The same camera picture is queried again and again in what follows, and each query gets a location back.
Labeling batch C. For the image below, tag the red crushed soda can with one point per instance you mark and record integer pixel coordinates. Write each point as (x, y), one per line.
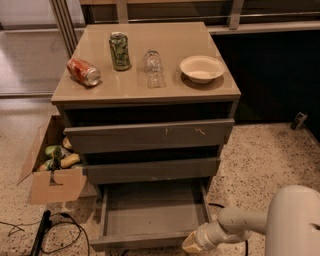
(83, 72)

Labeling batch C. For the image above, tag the grey drawer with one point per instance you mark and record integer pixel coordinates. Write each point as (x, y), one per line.
(152, 171)
(139, 137)
(151, 214)

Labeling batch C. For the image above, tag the brown cardboard box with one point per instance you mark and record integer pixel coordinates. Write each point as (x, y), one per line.
(53, 186)

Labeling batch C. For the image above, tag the grey drawer cabinet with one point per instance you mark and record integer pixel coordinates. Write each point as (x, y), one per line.
(124, 98)

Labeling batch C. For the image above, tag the white paper bowl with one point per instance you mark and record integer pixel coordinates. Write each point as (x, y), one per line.
(202, 69)

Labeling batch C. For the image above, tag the grey bottom drawer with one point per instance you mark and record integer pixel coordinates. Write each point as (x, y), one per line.
(151, 214)

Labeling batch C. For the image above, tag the metal railing frame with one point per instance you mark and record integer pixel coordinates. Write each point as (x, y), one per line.
(220, 16)

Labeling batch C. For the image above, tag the green snack bag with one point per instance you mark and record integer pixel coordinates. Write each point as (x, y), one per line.
(56, 152)

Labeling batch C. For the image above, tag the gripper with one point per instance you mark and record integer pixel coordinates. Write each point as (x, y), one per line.
(202, 237)

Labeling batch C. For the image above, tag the grey middle drawer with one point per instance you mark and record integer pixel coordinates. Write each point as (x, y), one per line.
(152, 171)

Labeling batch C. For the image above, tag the green drink can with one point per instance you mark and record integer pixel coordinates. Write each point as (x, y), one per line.
(118, 43)

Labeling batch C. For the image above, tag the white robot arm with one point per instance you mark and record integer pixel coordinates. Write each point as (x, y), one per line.
(291, 225)

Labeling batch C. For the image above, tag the black bar on floor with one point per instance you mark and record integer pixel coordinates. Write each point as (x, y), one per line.
(44, 225)

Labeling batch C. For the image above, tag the grey top drawer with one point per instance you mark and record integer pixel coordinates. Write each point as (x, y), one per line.
(139, 137)

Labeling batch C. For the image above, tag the clear plastic bottle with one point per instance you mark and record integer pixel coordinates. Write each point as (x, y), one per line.
(154, 70)

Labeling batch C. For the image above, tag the small dark wall device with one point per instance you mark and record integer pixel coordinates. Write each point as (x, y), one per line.
(298, 121)

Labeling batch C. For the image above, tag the yellow snack bag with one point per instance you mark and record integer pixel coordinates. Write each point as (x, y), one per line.
(69, 160)

